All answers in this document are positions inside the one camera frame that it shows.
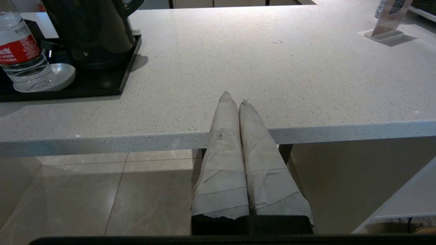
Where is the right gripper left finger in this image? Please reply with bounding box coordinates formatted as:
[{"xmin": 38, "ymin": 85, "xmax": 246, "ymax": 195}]
[{"xmin": 191, "ymin": 91, "xmax": 251, "ymax": 236}]

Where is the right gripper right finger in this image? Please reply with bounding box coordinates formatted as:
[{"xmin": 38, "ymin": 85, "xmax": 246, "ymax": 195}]
[{"xmin": 238, "ymin": 99, "xmax": 315, "ymax": 236}]

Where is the black electric kettle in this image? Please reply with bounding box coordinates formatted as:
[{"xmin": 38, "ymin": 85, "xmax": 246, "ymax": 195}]
[{"xmin": 41, "ymin": 0, "xmax": 146, "ymax": 68}]

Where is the round black kettle base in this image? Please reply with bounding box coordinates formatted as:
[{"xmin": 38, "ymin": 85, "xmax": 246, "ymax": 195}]
[{"xmin": 70, "ymin": 43, "xmax": 136, "ymax": 71}]

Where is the clear water bottle red cap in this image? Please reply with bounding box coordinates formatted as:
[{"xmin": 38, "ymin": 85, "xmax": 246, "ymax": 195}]
[{"xmin": 0, "ymin": 0, "xmax": 57, "ymax": 93}]

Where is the black rectangular serving tray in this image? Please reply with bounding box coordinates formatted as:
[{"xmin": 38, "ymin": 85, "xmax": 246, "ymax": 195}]
[{"xmin": 0, "ymin": 19, "xmax": 143, "ymax": 102}]

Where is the white round saucer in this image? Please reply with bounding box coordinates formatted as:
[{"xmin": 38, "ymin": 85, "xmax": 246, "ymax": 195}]
[{"xmin": 14, "ymin": 63, "xmax": 76, "ymax": 93}]

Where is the clear acrylic sign stand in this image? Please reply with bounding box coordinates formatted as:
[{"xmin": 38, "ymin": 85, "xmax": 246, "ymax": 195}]
[{"xmin": 358, "ymin": 0, "xmax": 418, "ymax": 47}]

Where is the black glass door microwave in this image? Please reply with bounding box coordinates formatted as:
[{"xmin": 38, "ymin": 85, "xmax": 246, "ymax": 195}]
[{"xmin": 408, "ymin": 0, "xmax": 436, "ymax": 23}]

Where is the black compartment organizer box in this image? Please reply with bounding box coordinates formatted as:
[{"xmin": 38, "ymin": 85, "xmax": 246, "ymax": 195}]
[{"xmin": 21, "ymin": 19, "xmax": 46, "ymax": 43}]

